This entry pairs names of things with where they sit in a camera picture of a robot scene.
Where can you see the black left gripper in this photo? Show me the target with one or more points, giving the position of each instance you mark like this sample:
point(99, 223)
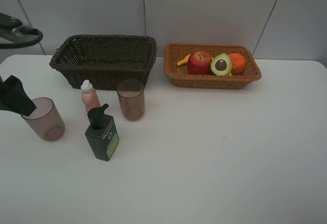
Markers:
point(14, 98)

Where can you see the yellow banana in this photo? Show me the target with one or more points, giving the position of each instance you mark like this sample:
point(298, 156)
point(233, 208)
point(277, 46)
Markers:
point(184, 60)

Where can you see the red apple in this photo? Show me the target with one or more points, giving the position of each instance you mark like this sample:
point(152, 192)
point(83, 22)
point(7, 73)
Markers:
point(199, 63)

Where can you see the halved avocado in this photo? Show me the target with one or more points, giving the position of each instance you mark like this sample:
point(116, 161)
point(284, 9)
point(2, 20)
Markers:
point(221, 65)

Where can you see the orange tangerine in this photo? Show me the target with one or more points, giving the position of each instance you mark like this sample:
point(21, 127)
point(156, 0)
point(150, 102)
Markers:
point(238, 63)

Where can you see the left translucent pink cup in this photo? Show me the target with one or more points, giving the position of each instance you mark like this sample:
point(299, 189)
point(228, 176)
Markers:
point(45, 120)

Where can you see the pink bottle white cap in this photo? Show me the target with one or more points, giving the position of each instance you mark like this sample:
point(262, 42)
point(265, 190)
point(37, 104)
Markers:
point(89, 96)

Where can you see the dark green pump bottle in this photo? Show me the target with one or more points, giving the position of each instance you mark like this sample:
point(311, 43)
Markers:
point(102, 134)

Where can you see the dark brown wicker basket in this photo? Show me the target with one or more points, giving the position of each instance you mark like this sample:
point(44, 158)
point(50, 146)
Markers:
point(105, 60)

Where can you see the right translucent brown cup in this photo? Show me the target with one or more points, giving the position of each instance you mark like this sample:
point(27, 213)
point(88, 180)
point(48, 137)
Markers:
point(131, 98)

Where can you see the light brown wicker basket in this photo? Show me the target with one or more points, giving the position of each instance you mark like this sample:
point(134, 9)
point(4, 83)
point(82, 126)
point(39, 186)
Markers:
point(180, 77)

